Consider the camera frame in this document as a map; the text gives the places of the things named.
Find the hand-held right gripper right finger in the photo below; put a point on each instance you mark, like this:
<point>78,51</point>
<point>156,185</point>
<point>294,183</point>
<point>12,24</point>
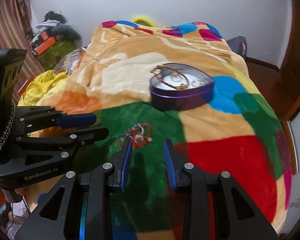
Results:
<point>168,165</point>

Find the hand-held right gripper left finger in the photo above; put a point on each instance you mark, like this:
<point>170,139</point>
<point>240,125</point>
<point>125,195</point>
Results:
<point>126,160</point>

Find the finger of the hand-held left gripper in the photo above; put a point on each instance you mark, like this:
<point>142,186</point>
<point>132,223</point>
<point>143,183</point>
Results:
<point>77,120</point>
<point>90,135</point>

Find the purple heart-shaped tin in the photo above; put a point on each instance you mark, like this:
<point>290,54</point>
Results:
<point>182,100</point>

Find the silver pendant earring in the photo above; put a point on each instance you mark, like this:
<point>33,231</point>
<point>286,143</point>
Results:
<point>198,82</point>

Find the yellow printed blanket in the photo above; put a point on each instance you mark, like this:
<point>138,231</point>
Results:
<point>45,85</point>

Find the orange box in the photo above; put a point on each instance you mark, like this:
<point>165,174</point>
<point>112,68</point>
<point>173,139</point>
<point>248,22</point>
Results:
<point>43,45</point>

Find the striped brown curtain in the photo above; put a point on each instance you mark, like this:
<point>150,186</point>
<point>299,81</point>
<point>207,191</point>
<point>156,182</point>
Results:
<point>10,22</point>

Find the colourful patchwork blanket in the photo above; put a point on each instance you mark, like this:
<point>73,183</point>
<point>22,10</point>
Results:
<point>215,130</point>

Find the striped cloth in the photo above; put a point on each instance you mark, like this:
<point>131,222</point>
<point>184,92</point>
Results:
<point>70,60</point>

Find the pile of dark clothes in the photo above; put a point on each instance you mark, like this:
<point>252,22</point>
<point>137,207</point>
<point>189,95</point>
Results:
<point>60,25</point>

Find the grey bag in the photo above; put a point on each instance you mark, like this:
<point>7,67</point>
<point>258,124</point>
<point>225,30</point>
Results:
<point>237,46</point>

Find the brown wooden door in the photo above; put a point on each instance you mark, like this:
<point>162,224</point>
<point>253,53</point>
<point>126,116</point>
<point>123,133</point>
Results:
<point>297,62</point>

